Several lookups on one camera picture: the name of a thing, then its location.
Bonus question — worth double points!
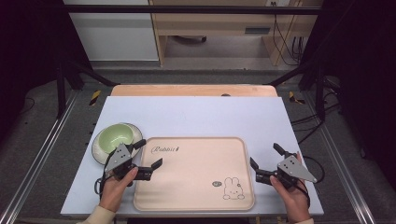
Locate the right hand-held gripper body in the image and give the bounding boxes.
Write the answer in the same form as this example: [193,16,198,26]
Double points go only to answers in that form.
[255,151,318,190]

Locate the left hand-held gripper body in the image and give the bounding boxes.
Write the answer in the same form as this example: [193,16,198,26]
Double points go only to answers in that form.
[104,143,154,188]

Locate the person's right hand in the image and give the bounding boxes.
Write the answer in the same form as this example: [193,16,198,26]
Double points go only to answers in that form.
[269,151,312,224]

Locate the person's left hand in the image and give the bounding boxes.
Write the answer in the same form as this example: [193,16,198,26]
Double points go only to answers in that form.
[98,166,139,214]

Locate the green ceramic bowl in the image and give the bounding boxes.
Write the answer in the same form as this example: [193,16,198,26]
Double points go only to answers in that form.
[98,123,135,155]

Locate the beige tray with rabbit print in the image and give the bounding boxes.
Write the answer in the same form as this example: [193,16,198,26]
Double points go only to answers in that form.
[133,136,256,213]

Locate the yellow and black tape strip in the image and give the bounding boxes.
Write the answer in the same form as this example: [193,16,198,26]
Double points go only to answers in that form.
[288,91,306,105]
[89,90,103,107]

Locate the white cabinet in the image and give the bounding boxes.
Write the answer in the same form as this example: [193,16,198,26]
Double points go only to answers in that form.
[63,0,160,63]

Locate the black object under desk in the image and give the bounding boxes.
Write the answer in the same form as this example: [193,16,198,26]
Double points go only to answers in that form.
[172,35,208,44]

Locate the light wooden desk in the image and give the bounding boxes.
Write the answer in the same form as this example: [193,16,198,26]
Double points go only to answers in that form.
[148,0,323,67]

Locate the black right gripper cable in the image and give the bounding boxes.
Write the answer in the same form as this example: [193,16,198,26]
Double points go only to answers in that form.
[297,155,326,208]

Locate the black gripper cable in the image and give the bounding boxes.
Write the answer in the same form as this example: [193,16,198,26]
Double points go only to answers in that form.
[297,155,326,208]
[93,154,112,201]

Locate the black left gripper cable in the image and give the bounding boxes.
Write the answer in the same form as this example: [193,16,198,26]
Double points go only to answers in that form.
[93,154,112,201]

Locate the black floor cables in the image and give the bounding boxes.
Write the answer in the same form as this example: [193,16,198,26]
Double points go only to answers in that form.
[290,77,342,146]

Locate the aluminium floor rail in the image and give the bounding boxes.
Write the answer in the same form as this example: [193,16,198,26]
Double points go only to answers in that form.
[302,90,378,224]
[0,89,80,224]

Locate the black metal frame stand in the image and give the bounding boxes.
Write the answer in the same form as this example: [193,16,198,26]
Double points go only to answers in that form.
[266,59,329,123]
[55,57,120,119]

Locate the black hanging cables bundle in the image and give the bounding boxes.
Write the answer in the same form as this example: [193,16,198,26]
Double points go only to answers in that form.
[271,1,305,67]

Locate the black horizontal frame bar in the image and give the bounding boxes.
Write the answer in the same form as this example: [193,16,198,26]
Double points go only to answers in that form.
[64,4,323,16]

